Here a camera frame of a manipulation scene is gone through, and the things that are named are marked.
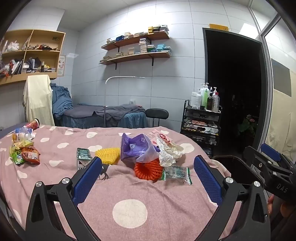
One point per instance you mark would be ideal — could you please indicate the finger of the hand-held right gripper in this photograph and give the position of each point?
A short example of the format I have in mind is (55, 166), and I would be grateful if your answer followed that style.
(256, 160)
(270, 153)

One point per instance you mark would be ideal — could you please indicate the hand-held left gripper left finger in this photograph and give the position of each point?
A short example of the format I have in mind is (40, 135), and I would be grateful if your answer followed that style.
(86, 179)

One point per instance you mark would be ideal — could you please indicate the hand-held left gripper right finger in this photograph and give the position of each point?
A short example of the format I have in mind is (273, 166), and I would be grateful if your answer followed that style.
(207, 178)

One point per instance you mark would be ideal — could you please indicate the green wipes packet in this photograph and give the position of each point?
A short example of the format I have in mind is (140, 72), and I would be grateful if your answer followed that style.
(83, 157)

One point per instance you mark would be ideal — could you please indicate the black trash bin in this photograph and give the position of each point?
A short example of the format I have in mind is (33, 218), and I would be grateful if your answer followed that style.
(233, 166)

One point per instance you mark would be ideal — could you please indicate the green clear packet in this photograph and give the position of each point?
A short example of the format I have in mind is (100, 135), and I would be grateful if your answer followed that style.
(177, 173)

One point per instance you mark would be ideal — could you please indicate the yellow foam fruit net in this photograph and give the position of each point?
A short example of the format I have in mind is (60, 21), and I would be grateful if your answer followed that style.
(108, 156)

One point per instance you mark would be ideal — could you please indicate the white plastic bag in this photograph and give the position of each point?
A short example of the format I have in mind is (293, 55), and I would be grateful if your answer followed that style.
(170, 153)
(12, 45)

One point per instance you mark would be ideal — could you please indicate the purple plastic bag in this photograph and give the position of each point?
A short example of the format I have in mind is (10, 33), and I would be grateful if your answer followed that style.
(136, 148)

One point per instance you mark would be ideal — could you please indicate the orange foam fruit net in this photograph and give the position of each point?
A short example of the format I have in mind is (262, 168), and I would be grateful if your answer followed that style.
(148, 171)

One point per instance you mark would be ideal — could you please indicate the pink printed packet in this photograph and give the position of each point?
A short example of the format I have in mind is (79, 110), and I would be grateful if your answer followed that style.
(159, 135)

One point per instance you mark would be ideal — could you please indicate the person's right hand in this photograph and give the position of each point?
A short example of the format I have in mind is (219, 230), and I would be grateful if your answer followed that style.
(270, 205)

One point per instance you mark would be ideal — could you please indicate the potted plant pink flowers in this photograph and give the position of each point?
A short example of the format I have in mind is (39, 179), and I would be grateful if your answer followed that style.
(248, 124)

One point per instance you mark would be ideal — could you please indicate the glass sliding door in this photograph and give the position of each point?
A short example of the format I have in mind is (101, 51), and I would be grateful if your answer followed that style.
(281, 115)

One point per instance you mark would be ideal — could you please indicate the pink polka-dot blanket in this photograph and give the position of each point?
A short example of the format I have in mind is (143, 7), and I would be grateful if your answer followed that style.
(138, 192)

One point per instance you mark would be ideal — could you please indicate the black trolley cart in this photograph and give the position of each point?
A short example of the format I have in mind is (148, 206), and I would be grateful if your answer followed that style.
(200, 122)

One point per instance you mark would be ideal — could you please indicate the orange-red snack packet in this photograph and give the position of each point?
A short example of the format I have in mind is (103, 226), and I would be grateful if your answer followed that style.
(31, 155)

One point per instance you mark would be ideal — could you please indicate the clear plastic bottle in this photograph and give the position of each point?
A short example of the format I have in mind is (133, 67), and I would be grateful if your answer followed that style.
(215, 102)

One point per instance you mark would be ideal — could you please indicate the blue skirted massage bed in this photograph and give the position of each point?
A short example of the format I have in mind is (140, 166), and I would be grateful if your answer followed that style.
(129, 121)

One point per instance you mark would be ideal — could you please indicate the green snack packet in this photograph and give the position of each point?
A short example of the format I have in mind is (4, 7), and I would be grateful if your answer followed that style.
(16, 157)

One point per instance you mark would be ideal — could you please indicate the yellow-green snack packet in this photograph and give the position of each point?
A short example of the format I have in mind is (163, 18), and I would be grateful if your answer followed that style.
(22, 144)

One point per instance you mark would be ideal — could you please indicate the dark brown bottle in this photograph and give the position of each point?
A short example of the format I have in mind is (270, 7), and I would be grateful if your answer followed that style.
(209, 103)

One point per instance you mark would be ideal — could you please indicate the grey blanket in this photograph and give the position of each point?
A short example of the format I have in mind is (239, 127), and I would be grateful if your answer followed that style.
(115, 111)

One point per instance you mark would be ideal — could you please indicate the red paper cup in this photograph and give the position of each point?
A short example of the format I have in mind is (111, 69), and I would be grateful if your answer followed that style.
(33, 124)

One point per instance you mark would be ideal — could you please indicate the yellow label plastic bottle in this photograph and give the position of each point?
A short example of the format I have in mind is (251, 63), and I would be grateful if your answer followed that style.
(22, 135)

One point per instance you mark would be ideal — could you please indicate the white pump bottle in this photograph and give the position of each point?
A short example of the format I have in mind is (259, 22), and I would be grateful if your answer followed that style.
(200, 98)

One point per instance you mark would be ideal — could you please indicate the black round stool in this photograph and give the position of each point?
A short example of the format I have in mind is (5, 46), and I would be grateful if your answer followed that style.
(157, 113)

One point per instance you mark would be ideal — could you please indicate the blue duvet pile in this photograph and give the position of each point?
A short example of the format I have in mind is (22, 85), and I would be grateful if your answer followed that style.
(61, 99)

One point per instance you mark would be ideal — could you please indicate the cream cloth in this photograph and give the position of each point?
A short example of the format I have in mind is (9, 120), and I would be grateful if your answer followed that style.
(38, 99)

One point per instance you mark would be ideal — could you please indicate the white floor lamp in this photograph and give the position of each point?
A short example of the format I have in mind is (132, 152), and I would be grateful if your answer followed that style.
(120, 77)

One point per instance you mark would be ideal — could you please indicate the yellow door sign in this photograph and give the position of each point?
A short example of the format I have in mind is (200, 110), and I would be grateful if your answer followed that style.
(219, 26)

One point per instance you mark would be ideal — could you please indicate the row of small boxes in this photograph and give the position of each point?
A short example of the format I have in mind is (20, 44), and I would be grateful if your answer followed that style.
(157, 29)

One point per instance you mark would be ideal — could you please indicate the wall poster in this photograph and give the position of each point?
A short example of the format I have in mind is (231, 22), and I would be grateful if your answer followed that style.
(61, 66)

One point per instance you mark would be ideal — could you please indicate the wooden wall shelf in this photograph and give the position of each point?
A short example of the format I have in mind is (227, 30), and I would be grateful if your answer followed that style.
(138, 56)
(138, 38)

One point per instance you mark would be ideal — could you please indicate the wooden wall cabinet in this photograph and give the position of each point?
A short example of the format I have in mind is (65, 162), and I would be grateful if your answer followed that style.
(54, 46)

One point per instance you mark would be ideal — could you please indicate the wall shelves with boxes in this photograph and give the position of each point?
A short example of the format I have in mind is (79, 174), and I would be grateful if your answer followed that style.
(144, 45)

